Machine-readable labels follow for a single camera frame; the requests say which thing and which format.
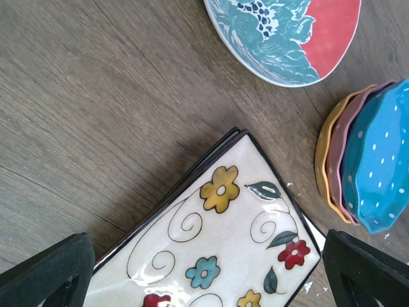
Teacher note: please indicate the teal polka dot plate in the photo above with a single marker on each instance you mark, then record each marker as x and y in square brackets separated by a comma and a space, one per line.
[375, 162]

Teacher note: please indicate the pink polka dot plate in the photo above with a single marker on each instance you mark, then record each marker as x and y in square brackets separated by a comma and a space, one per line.
[338, 144]

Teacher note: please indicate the floral square plate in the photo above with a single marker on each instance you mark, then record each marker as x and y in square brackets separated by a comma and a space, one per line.
[231, 238]

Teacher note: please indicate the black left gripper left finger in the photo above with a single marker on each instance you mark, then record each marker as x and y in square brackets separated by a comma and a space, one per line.
[57, 276]

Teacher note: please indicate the red teal flower plate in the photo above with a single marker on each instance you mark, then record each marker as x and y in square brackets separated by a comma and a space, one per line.
[286, 43]

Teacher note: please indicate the orange polka dot plate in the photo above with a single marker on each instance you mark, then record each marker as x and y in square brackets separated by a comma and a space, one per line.
[321, 151]

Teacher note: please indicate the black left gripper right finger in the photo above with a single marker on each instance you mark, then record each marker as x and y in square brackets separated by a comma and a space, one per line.
[361, 275]

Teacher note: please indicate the cream square plate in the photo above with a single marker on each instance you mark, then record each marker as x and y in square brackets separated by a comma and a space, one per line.
[227, 141]

